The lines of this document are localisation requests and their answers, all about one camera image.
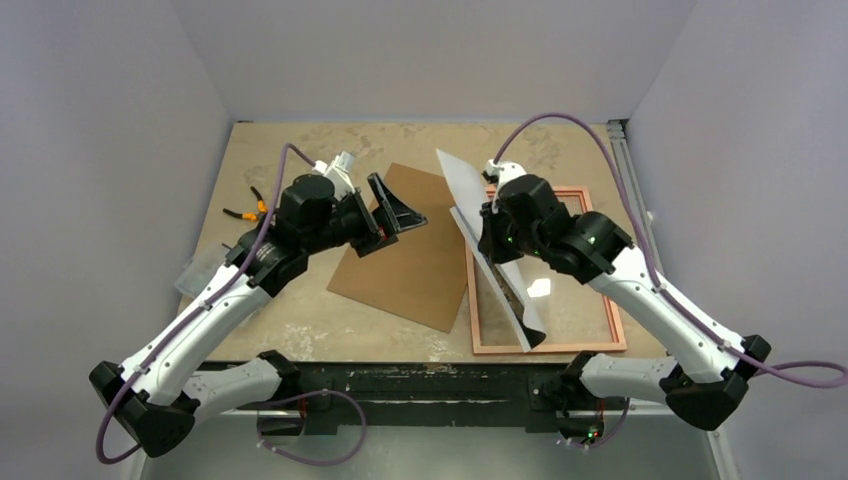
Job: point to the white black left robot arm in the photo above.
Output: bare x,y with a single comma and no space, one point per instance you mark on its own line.
158,395

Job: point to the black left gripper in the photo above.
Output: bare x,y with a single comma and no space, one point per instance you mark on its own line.
382,226

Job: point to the red wooden picture frame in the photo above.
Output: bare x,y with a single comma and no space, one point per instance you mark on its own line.
550,344

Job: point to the aluminium rail right side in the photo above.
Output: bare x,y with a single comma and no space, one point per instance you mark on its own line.
622,155

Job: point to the landscape photo print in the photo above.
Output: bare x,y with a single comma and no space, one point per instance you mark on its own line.
470,196

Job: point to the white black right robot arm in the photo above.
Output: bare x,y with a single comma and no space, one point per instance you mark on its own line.
700,379

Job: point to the clear plastic parts box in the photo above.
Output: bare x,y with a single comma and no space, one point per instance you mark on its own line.
199,272

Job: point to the aluminium front rail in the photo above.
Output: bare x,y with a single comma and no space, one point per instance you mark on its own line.
450,413

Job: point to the brown cardboard backing board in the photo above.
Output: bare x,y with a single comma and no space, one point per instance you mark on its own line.
421,278

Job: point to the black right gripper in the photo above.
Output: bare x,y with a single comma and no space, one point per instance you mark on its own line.
500,266

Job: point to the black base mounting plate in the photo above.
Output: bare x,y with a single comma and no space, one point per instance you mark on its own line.
542,384

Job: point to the aluminium rail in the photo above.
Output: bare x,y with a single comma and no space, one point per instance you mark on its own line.
450,413
622,155

